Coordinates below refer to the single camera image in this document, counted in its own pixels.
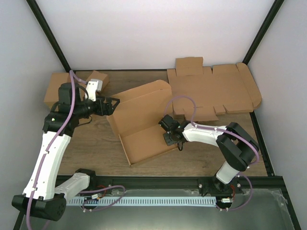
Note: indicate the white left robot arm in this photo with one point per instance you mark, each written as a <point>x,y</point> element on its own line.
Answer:
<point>42,198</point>

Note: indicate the black left frame post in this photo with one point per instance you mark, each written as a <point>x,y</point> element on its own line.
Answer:
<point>48,33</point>

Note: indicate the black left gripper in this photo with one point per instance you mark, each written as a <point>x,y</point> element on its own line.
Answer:
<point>109,110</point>

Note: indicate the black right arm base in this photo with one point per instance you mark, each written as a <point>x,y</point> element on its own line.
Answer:
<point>211,186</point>

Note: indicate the black frame post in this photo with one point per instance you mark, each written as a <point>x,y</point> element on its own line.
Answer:
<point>274,9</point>
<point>48,33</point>

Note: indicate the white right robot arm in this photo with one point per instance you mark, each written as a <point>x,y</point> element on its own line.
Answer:
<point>239,149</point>

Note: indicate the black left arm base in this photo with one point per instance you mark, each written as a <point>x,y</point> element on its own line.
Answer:
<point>97,182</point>

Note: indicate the tilted small cardboard box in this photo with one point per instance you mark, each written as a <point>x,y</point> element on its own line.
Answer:
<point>104,78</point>

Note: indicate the tall folded cardboard box stack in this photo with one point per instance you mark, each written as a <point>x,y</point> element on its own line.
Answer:
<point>56,80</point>

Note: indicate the light blue slotted cable duct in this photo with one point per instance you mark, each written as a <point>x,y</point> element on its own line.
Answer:
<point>138,201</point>

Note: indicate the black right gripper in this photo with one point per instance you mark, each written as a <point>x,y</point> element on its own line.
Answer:
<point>168,141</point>

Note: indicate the black right frame post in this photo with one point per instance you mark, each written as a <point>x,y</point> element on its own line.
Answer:
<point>274,9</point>

